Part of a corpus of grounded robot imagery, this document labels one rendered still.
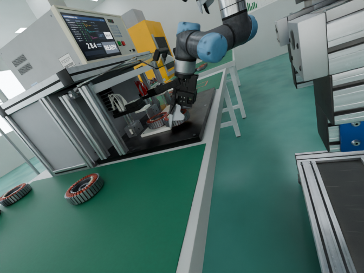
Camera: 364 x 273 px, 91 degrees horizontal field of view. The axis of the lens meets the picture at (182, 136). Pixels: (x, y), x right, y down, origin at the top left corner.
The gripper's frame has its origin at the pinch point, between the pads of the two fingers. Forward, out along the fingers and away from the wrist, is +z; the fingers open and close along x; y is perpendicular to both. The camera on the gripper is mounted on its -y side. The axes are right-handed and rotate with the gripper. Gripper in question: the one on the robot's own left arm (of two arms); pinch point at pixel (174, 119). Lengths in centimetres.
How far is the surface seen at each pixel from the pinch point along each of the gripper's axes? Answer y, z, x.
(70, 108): -35.0, -4.6, -17.8
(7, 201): -57, 34, -38
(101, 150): -24.4, 11.1, -18.0
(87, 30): -41, -29, 4
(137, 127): -19.1, 9.5, 2.0
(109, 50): -37.3, -21.5, 11.8
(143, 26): -188, -22, 342
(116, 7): -369, -57, 518
